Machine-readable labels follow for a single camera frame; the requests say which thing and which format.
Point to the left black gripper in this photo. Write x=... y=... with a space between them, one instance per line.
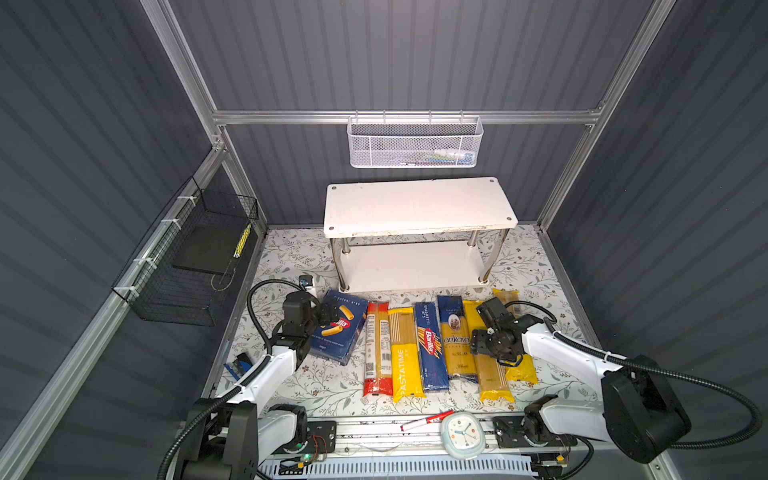
x=324 y=317

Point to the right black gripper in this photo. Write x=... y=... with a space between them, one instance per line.
x=479 y=335

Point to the blue yellow spaghetti bag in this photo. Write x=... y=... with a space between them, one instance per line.
x=456 y=339

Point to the blue rigatoni pasta box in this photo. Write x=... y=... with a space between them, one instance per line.
x=337 y=340

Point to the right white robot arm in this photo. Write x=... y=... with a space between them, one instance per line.
x=636 y=409

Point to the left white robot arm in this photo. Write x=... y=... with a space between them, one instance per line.
x=230 y=436

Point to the white two-tier shelf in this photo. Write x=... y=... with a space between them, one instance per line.
x=416 y=234

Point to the blue spaghetti box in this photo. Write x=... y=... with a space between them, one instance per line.
x=434 y=374

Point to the blue black small tool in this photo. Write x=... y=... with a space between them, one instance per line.
x=239 y=366

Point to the red spaghetti bag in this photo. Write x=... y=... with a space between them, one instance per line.
x=378 y=369

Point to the red white marker pen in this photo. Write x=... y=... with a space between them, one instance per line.
x=426 y=421

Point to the yellow Pastatime spaghetti bag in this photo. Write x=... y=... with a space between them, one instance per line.
x=406 y=376

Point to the white alarm clock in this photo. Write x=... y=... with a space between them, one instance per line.
x=462 y=436

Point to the black wire basket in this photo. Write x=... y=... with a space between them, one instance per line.
x=196 y=261

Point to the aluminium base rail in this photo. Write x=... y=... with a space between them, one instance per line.
x=397 y=447

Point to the white wire mesh basket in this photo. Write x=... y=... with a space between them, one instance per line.
x=426 y=142

